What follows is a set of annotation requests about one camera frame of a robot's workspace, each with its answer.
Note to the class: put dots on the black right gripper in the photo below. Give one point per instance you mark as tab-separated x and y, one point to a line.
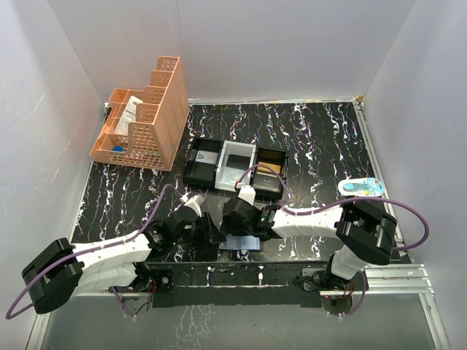
229	226

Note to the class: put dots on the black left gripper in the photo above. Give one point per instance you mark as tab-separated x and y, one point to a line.
206	230

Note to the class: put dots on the white paper packet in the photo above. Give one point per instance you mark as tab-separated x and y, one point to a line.
128	115

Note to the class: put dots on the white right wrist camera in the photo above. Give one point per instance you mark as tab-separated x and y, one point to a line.
246	193

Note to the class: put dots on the orange plastic desk organizer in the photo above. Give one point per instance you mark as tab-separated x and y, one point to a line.
154	137

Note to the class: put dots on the gold card in right bin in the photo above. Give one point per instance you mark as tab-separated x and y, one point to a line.
269	169

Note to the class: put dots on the black bin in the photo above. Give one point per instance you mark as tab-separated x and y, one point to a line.
200	174
264	179

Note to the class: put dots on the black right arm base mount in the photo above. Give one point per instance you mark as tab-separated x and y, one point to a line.
321	280

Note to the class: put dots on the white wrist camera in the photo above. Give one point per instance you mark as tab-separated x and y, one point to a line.
194	202
246	193

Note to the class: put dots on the card in left bin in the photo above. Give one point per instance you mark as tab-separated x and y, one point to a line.
206	157

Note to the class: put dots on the blue white blister pack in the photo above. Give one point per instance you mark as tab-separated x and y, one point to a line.
362	187

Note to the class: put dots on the black left bin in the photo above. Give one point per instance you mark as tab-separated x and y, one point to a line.
200	174

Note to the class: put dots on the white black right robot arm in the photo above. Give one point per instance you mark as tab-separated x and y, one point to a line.
366	231

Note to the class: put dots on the blue round object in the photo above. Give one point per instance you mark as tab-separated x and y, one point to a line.
118	149

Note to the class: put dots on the black leather card holder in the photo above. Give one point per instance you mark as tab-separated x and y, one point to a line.
240	243

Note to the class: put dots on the dark card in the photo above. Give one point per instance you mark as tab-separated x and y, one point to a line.
238	162

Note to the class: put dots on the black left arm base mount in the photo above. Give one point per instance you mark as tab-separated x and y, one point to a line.
161	281

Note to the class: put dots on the white middle bin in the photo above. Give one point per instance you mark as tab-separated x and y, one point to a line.
225	177

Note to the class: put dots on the black right bin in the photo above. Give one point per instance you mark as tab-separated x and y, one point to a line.
264	179

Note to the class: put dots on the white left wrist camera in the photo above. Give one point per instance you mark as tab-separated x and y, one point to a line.
194	202

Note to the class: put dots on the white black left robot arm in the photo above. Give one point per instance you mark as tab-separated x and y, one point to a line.
63	270

